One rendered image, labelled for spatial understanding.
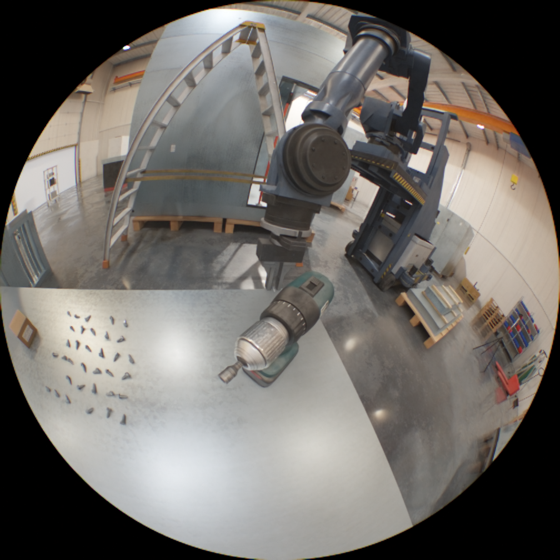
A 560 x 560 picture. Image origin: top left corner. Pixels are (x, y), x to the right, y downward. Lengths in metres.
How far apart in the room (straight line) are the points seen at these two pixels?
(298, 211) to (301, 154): 0.14
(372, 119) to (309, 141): 1.55
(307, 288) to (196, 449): 0.34
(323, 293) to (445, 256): 6.28
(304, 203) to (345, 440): 0.54
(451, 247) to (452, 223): 0.79
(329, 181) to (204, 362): 0.46
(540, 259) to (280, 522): 11.20
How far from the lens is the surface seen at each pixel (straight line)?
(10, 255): 1.73
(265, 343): 0.16
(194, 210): 2.28
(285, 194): 0.38
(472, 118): 9.16
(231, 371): 0.16
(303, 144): 0.35
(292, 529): 0.46
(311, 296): 0.20
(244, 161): 2.11
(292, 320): 0.18
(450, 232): 6.54
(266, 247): 0.44
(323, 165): 0.37
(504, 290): 10.62
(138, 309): 0.50
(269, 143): 1.85
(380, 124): 1.87
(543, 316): 11.25
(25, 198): 10.63
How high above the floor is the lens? 1.01
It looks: 38 degrees down
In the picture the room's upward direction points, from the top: 19 degrees clockwise
